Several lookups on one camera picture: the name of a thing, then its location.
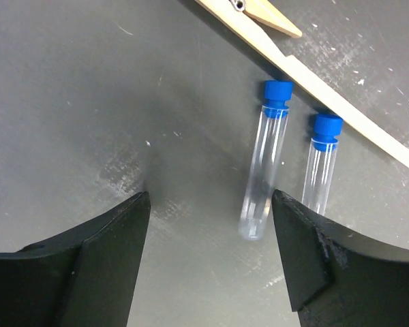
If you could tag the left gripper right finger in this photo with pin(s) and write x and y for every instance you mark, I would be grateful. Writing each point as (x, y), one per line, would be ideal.
(336, 276)

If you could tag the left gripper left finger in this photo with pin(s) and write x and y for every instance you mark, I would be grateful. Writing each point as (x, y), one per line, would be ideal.
(84, 276)

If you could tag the test tube blue cap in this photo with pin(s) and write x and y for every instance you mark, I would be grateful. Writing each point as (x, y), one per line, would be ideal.
(321, 161)
(262, 179)

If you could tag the wooden test tube clamp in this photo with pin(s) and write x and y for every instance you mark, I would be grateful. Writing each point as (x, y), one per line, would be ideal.
(243, 18)

